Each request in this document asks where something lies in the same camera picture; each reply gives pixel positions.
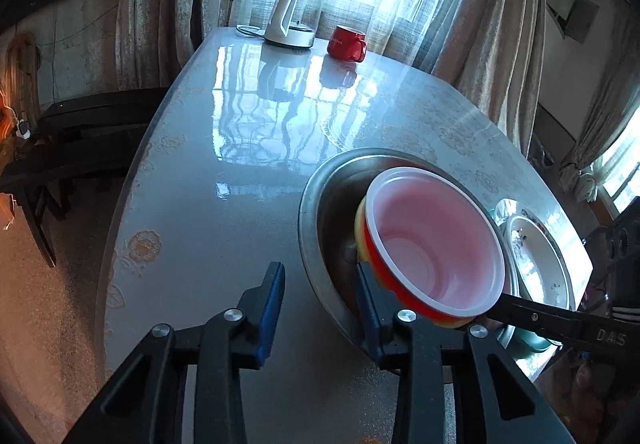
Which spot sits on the side window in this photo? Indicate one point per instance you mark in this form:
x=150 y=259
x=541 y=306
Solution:
x=622 y=169

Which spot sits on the stainless steel bowl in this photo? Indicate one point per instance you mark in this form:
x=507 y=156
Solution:
x=330 y=224

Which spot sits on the white glass electric kettle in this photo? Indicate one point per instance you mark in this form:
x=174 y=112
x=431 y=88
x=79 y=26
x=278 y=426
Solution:
x=290 y=19

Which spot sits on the small floral ceramic plate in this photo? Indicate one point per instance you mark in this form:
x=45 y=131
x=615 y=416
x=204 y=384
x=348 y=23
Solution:
x=535 y=264

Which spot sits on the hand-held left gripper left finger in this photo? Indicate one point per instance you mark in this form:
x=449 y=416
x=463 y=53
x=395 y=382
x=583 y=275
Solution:
x=267 y=314

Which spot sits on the red mug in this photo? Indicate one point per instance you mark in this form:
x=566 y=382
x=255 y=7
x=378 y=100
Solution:
x=346 y=43

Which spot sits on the teal plastic plate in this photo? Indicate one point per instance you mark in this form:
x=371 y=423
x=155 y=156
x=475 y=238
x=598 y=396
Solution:
x=530 y=341

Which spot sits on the white power strip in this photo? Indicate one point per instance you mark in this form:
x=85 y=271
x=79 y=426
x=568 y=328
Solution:
x=22 y=130

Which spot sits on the person's right hand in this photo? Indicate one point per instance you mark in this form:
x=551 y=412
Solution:
x=589 y=379

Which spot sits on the wooden chair back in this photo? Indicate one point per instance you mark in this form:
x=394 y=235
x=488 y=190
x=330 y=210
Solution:
x=22 y=74

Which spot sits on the beige patterned curtain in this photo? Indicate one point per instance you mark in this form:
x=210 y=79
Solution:
x=495 y=34

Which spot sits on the tied beige curtain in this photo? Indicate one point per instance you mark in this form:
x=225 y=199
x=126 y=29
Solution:
x=600 y=124

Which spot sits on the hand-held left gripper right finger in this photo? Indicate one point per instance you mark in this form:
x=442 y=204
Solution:
x=370 y=314

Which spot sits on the dark wooden bench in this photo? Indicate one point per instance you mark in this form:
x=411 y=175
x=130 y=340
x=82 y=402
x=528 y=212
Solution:
x=85 y=134

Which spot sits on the yellow plastic bowl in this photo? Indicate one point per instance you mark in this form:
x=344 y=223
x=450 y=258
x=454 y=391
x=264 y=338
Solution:
x=361 y=234

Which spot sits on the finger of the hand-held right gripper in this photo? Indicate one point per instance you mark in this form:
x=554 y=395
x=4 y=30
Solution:
x=560 y=324

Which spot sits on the red plastic bowl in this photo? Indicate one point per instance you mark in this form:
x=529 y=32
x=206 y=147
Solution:
x=430 y=244

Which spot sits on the large floral ceramic plate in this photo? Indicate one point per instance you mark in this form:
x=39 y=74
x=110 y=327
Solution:
x=506 y=211

